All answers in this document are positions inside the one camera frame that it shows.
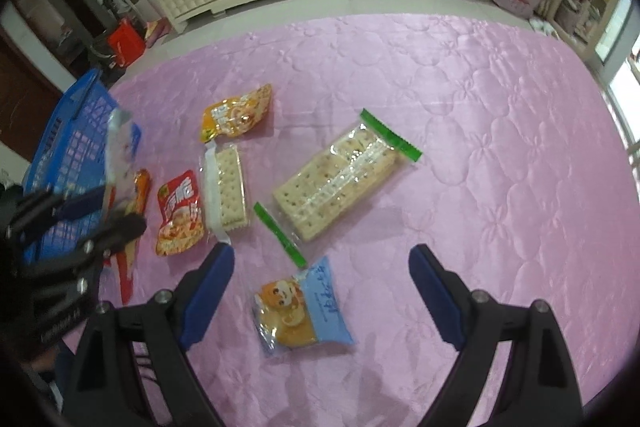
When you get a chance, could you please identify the red bag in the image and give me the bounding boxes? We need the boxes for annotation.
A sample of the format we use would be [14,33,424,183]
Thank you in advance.
[107,19,147,68]

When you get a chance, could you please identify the blue cake packet bear print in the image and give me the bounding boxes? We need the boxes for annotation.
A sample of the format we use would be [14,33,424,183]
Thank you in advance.
[251,256,357,356]

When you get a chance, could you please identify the small cracker packet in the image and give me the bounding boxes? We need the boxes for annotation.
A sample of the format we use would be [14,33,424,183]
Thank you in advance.
[199,143,251,244]

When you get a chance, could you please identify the pink quilted tablecloth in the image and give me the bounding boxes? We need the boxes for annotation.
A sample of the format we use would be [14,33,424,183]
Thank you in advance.
[60,13,638,427]

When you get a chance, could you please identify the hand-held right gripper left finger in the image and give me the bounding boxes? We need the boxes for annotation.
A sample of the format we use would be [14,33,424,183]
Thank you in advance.
[64,242,236,427]

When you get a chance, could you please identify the large cracker packet green ends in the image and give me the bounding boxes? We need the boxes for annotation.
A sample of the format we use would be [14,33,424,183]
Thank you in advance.
[252,108,424,269]

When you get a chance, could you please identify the orange snack packet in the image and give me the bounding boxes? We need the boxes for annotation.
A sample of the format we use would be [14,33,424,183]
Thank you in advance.
[201,83,274,144]

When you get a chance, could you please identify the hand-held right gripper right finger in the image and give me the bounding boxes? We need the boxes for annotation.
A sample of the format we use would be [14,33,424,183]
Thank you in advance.
[408,243,584,427]

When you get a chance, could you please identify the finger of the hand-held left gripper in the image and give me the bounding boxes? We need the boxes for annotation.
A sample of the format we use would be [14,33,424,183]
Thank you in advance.
[9,185,109,239]
[79,212,148,259]

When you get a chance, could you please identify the blue plastic basket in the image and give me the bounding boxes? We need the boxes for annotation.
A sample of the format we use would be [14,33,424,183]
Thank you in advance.
[20,68,118,265]

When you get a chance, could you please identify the white slippers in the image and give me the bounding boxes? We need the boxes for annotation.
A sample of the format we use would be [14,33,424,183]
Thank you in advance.
[529,19,560,40]

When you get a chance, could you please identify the small red snack packet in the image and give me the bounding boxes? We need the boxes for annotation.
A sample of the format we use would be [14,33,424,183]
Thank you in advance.
[155,169,207,257]

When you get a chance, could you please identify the orange sausage stick packet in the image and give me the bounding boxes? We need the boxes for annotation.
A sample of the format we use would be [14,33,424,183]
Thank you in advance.
[102,168,152,305]

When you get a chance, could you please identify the black bag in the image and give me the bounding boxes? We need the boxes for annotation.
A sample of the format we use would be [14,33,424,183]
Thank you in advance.
[85,39,118,72]

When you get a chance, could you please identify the pink broom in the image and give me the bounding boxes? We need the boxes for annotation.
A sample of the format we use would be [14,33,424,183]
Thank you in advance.
[144,18,171,48]

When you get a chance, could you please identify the blue clear cake packet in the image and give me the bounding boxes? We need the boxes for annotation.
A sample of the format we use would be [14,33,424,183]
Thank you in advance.
[105,107,144,210]

